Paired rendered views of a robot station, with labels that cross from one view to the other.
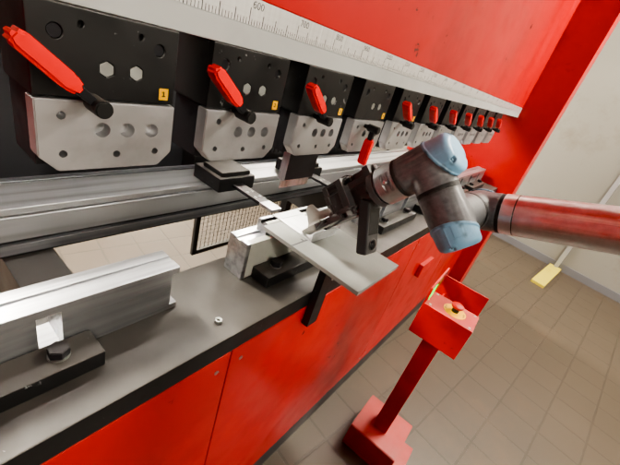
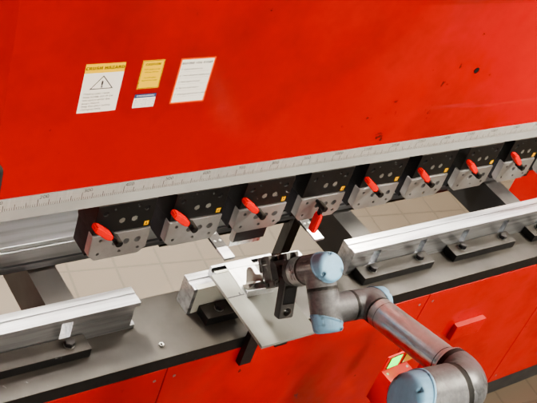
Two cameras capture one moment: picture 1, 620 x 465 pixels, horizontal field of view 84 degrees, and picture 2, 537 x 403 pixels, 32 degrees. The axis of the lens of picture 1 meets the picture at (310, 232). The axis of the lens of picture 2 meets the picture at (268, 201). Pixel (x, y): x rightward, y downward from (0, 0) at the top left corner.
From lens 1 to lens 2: 1.78 m
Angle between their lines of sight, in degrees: 14
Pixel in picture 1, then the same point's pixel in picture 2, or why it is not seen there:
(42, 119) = (93, 243)
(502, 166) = not seen: outside the picture
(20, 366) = (52, 347)
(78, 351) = (78, 345)
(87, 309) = (85, 321)
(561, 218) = (391, 328)
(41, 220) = (54, 248)
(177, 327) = (133, 342)
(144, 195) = not seen: hidden behind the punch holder
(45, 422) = (62, 378)
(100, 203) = not seen: hidden behind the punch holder
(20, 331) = (55, 329)
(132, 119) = (129, 236)
